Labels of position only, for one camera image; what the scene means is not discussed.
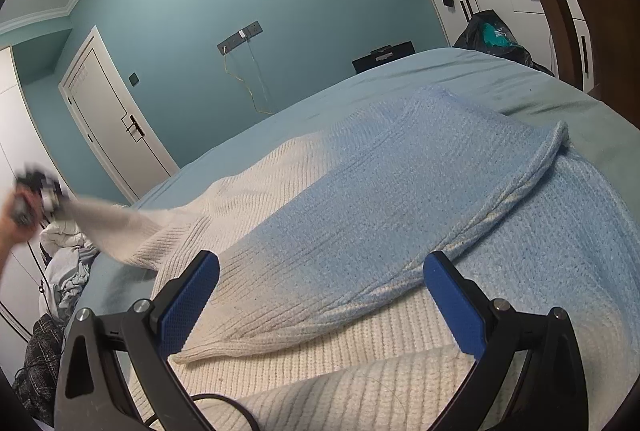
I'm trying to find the white and blue knit sweater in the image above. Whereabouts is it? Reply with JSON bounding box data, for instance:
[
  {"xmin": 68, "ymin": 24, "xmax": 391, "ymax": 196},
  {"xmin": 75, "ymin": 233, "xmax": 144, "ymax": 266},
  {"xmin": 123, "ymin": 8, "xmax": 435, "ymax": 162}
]
[{"xmin": 65, "ymin": 84, "xmax": 640, "ymax": 431}]

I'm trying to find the person's left hand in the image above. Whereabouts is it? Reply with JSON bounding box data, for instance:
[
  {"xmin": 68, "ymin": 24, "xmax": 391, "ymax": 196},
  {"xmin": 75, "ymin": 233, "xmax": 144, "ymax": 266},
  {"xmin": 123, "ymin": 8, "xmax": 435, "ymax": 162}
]
[{"xmin": 0, "ymin": 190, "xmax": 42, "ymax": 246}]

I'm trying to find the white door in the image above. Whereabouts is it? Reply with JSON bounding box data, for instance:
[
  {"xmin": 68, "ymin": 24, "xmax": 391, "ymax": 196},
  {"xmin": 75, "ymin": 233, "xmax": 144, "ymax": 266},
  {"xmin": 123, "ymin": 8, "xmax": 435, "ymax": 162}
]
[{"xmin": 58, "ymin": 25, "xmax": 179, "ymax": 204}]

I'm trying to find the brown wooden chair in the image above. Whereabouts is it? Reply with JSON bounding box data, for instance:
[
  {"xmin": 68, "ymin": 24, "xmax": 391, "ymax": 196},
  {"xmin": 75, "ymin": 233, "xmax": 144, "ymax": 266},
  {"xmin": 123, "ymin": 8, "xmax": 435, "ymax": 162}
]
[{"xmin": 517, "ymin": 0, "xmax": 640, "ymax": 104}]

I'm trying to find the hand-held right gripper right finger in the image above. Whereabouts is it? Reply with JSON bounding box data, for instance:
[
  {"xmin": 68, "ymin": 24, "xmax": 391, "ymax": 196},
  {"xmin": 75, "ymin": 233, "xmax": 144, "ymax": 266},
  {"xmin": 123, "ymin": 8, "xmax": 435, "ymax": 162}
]
[{"xmin": 422, "ymin": 252, "xmax": 588, "ymax": 431}]

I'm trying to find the white wardrobe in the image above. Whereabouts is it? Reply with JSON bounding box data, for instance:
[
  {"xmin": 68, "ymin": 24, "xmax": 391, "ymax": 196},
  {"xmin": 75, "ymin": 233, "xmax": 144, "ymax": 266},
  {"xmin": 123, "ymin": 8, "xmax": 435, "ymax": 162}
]
[{"xmin": 0, "ymin": 46, "xmax": 51, "ymax": 343}]

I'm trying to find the black flat case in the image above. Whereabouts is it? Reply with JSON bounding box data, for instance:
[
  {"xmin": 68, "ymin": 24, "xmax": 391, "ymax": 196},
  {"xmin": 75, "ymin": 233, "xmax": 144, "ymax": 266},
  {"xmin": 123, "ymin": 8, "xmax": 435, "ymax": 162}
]
[{"xmin": 352, "ymin": 41, "xmax": 416, "ymax": 73}]

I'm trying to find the yellow cable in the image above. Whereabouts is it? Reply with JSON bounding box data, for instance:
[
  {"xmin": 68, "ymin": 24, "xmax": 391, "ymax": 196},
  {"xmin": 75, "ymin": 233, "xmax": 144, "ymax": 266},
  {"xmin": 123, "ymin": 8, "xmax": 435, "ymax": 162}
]
[{"xmin": 223, "ymin": 48, "xmax": 274, "ymax": 115}]

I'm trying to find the grey striped clothes pile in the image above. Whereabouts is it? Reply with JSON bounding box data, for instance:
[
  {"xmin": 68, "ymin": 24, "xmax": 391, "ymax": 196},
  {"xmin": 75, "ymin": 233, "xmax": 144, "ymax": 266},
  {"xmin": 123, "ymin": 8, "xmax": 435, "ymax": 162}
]
[{"xmin": 42, "ymin": 251, "xmax": 101, "ymax": 313}]

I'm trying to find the dark wall socket panel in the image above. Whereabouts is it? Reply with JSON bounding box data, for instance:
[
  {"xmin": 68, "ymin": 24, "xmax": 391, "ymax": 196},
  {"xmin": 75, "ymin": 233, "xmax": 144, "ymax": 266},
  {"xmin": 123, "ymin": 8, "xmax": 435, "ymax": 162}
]
[{"xmin": 216, "ymin": 22, "xmax": 263, "ymax": 52}]

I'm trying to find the black garbage bag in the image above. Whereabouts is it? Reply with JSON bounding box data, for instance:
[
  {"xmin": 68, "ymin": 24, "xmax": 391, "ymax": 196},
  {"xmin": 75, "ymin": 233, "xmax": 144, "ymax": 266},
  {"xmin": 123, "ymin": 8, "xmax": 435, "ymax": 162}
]
[{"xmin": 452, "ymin": 10, "xmax": 556, "ymax": 77}]

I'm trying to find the light blue bed sheet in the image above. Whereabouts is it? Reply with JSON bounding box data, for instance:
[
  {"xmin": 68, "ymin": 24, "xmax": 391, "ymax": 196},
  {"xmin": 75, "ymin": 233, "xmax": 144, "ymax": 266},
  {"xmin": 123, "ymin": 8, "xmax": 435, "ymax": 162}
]
[{"xmin": 75, "ymin": 47, "xmax": 640, "ymax": 312}]

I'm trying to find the black cable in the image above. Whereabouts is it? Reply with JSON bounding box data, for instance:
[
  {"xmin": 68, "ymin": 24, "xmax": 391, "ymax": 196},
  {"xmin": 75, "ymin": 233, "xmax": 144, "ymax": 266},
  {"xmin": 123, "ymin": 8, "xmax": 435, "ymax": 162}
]
[{"xmin": 144, "ymin": 392, "xmax": 262, "ymax": 431}]

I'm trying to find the dark checked cloth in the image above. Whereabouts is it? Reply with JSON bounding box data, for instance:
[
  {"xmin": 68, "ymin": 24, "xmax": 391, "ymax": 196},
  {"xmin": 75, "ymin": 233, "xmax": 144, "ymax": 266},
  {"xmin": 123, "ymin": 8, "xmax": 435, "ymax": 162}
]
[{"xmin": 12, "ymin": 313, "xmax": 67, "ymax": 413}]

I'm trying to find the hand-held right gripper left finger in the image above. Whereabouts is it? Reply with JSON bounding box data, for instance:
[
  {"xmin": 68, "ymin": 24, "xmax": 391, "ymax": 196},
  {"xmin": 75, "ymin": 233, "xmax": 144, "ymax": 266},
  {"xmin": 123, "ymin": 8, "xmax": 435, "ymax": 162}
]
[{"xmin": 54, "ymin": 251, "xmax": 220, "ymax": 431}]

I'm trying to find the teal packet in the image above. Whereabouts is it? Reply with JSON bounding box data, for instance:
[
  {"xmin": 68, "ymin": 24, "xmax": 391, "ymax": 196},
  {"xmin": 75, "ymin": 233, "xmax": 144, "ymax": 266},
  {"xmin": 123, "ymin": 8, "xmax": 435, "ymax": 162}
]
[{"xmin": 480, "ymin": 22, "xmax": 516, "ymax": 50}]

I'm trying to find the white cable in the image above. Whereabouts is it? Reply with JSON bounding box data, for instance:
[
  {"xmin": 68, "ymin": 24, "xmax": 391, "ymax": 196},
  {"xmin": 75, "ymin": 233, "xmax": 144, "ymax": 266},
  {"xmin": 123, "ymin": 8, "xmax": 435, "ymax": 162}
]
[{"xmin": 246, "ymin": 36, "xmax": 269, "ymax": 108}]

